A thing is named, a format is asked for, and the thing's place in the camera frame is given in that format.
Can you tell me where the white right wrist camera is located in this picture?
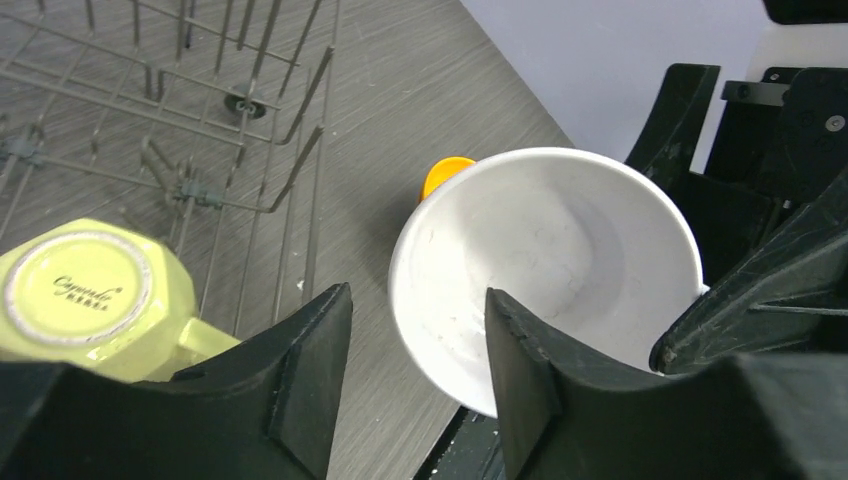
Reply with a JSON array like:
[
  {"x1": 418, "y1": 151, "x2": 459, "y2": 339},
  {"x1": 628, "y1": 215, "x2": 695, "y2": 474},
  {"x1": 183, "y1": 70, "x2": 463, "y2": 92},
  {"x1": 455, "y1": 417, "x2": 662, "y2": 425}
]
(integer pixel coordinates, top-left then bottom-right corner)
[{"x1": 763, "y1": 0, "x2": 847, "y2": 25}]

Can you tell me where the grey wire dish rack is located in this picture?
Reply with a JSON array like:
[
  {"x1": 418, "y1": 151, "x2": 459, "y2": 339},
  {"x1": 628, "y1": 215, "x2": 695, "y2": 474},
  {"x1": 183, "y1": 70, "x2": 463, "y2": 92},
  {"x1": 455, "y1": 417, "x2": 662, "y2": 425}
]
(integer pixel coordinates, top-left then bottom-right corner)
[{"x1": 1, "y1": 1, "x2": 342, "y2": 339}]

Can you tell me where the orange bowl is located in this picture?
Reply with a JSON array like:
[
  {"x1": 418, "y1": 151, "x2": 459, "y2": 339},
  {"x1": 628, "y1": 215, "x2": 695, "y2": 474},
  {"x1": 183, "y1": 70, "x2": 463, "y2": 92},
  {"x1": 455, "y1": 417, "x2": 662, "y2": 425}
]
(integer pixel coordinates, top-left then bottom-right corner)
[{"x1": 418, "y1": 156, "x2": 476, "y2": 202}]

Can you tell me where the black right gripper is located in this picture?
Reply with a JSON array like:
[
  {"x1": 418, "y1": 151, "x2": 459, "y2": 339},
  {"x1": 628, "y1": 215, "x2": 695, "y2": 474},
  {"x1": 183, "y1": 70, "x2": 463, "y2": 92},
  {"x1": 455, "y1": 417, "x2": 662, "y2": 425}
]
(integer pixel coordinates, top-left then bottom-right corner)
[{"x1": 625, "y1": 63, "x2": 847, "y2": 374}]

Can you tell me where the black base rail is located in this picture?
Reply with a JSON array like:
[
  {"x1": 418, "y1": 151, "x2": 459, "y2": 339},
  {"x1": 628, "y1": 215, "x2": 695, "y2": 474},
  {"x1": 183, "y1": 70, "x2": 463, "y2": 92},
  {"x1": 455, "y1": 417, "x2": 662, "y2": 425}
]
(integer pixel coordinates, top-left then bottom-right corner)
[{"x1": 412, "y1": 407, "x2": 506, "y2": 480}]

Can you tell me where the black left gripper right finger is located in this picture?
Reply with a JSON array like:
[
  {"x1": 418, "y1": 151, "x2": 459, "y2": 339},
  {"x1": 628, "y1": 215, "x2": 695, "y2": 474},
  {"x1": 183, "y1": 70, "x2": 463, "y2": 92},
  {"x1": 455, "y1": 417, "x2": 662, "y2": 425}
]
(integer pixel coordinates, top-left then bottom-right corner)
[{"x1": 485, "y1": 288, "x2": 847, "y2": 479}]

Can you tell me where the yellow green mug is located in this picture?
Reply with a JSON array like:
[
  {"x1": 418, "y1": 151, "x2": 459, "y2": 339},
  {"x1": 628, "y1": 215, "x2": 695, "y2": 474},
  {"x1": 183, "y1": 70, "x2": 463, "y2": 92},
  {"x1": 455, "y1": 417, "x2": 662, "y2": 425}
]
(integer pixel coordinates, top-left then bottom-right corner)
[{"x1": 1, "y1": 218, "x2": 239, "y2": 382}]

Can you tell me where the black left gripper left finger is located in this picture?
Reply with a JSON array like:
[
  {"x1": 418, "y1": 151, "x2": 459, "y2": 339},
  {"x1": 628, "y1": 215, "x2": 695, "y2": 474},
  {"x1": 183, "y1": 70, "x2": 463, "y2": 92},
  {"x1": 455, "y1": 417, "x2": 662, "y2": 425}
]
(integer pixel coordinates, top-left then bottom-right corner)
[{"x1": 1, "y1": 283, "x2": 353, "y2": 479}]

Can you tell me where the white bowl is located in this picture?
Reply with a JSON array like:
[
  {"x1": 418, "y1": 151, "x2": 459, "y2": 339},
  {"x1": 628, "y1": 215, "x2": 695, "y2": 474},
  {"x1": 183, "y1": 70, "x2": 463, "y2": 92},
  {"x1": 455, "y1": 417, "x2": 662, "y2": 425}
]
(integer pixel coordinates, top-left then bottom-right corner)
[{"x1": 387, "y1": 147, "x2": 708, "y2": 418}]

